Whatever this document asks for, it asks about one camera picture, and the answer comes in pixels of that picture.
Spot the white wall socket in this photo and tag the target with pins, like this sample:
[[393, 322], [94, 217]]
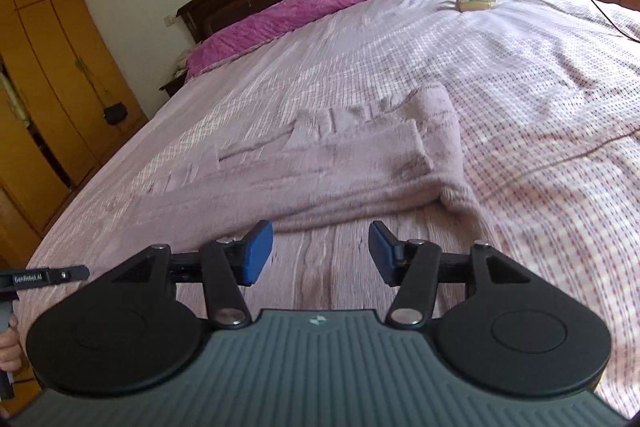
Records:
[[170, 19]]

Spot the magenta pillow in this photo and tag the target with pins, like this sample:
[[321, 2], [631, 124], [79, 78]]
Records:
[[320, 2]]

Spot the pink knitted cardigan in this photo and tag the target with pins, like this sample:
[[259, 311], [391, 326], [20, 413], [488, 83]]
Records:
[[350, 177]]

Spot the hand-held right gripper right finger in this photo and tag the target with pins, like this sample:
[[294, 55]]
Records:
[[382, 253]]

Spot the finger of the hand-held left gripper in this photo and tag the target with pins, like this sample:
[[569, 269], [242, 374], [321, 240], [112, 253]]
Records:
[[70, 274]]

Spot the dark wooden nightstand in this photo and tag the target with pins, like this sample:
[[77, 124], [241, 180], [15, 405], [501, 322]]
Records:
[[172, 88]]

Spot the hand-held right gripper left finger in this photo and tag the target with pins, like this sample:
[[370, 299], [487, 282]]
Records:
[[257, 253]]

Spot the small black pouch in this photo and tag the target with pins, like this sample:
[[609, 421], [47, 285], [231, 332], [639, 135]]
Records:
[[115, 114]]

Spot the yellow wooden wardrobe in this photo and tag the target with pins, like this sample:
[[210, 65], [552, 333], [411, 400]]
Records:
[[55, 82]]

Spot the pale crumpled cloth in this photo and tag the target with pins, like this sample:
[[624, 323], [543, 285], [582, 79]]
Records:
[[182, 62]]

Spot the person's left hand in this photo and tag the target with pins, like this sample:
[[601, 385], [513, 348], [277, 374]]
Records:
[[9, 349]]

